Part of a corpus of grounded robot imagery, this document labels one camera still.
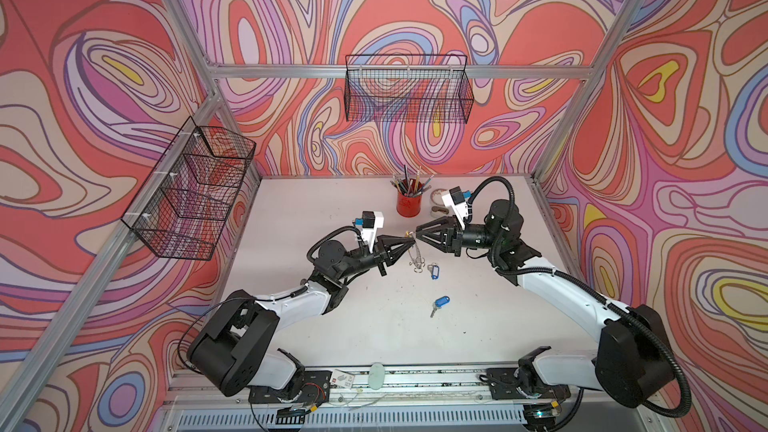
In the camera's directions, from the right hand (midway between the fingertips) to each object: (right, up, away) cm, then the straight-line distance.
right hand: (421, 239), depth 70 cm
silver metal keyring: (-1, -5, +1) cm, 6 cm away
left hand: (-1, -1, -1) cm, 2 cm away
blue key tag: (+7, -13, +23) cm, 27 cm away
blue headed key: (+7, -21, +18) cm, 28 cm away
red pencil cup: (-1, +8, +31) cm, 32 cm away
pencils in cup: (0, +14, +31) cm, 34 cm away
